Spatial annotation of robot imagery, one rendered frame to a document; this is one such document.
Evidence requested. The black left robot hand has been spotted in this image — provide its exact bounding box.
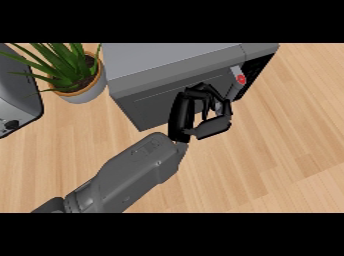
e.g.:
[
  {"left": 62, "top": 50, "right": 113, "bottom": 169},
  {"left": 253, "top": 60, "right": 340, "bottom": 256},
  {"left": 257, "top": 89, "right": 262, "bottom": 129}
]
[{"left": 167, "top": 83, "right": 235, "bottom": 144}]

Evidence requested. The grey microwave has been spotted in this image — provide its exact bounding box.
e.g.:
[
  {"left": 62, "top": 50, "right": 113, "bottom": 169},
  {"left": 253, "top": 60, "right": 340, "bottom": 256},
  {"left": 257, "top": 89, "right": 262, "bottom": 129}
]
[{"left": 101, "top": 43, "right": 282, "bottom": 133}]

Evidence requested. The green plant in white pot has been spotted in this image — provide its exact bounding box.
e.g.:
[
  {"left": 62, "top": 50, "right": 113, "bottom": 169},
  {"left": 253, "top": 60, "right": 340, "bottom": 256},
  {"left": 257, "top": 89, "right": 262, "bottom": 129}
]
[{"left": 0, "top": 43, "right": 110, "bottom": 105}]

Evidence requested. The silver toaster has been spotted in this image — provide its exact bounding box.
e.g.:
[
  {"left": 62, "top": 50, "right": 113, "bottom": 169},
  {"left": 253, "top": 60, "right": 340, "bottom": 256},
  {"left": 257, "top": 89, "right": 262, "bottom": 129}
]
[{"left": 0, "top": 43, "right": 46, "bottom": 140}]

